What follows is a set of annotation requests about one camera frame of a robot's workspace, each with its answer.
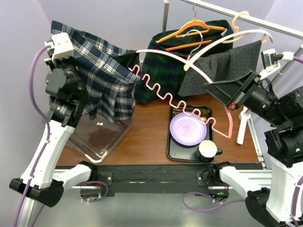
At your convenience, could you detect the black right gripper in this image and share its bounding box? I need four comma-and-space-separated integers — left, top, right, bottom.
204, 67, 291, 126

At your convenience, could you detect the grey dotted skirt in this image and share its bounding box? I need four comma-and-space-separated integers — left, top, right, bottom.
179, 41, 262, 97

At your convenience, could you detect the pink wavy hanger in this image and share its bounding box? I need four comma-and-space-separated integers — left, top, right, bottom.
128, 49, 234, 140

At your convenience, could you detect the navy white plaid skirt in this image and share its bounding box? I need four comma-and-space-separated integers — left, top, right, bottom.
51, 21, 140, 122

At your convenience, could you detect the cream plastic hanger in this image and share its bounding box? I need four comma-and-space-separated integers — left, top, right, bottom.
188, 11, 274, 64

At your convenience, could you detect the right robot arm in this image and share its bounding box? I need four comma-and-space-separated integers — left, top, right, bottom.
203, 71, 303, 227

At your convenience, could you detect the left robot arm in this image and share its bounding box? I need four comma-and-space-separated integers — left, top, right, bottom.
9, 57, 98, 207

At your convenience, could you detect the green plaid pleated skirt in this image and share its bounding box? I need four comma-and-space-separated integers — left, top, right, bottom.
134, 20, 233, 104

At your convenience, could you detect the orange plastic hanger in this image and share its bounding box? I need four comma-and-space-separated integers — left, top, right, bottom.
156, 2, 227, 51

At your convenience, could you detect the white clothes rack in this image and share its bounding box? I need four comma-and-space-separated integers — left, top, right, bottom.
161, 0, 303, 145

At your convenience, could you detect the gold cutlery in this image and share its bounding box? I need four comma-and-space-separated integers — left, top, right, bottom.
172, 108, 211, 122

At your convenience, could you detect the lavender round plate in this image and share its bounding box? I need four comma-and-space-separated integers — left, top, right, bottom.
169, 113, 207, 146

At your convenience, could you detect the green mug cream inside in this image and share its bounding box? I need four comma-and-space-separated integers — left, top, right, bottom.
195, 140, 223, 162

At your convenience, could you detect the clear plastic storage bin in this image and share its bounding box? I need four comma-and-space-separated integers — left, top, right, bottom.
66, 115, 133, 164

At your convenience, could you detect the black rectangular tray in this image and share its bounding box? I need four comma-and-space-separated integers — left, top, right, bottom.
167, 108, 214, 163

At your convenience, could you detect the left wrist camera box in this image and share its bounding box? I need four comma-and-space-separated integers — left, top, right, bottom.
45, 33, 74, 63

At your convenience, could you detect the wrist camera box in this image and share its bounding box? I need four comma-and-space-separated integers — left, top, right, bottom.
261, 48, 294, 72
45, 33, 74, 63

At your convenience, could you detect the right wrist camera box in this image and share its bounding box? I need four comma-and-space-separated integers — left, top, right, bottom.
261, 48, 294, 72

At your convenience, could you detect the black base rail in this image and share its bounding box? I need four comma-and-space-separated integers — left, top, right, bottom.
97, 164, 230, 198

